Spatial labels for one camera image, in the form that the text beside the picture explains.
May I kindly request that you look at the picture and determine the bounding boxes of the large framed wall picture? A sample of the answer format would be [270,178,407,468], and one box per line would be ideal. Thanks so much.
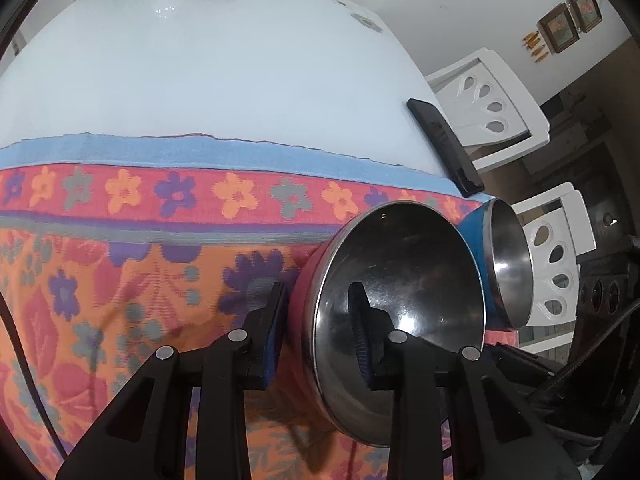
[537,2,581,54]

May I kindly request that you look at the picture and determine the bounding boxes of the floral orange tablecloth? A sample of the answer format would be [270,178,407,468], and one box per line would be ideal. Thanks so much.
[0,132,501,480]

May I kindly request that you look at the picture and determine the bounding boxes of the red steel-lined bowl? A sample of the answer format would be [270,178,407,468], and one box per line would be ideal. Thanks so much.
[289,201,487,447]

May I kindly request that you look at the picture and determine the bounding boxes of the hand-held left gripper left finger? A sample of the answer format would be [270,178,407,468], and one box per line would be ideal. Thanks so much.
[55,281,288,480]

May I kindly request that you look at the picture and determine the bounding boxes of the dark wooden cabinet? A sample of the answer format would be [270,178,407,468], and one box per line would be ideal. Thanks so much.
[520,80,640,321]

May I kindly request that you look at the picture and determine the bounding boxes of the black cable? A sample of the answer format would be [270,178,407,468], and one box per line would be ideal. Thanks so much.
[0,290,67,458]

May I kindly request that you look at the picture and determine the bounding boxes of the small framed wall picture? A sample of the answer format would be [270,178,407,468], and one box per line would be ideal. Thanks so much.
[567,0,603,33]

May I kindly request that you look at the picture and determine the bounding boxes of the blue steel-lined bowl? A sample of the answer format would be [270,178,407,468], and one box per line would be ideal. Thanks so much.
[457,197,534,332]

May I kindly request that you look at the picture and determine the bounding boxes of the yellow hanging wall ornaments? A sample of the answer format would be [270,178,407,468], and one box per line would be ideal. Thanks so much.
[522,31,551,63]

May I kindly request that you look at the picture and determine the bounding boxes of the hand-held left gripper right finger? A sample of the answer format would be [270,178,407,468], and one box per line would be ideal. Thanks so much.
[347,281,583,480]

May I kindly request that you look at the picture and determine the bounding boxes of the white dining chair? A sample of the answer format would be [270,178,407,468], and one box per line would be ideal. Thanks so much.
[424,47,551,173]
[510,181,597,356]

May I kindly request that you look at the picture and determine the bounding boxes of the black smartphone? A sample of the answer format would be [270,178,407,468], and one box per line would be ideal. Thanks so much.
[406,98,485,198]

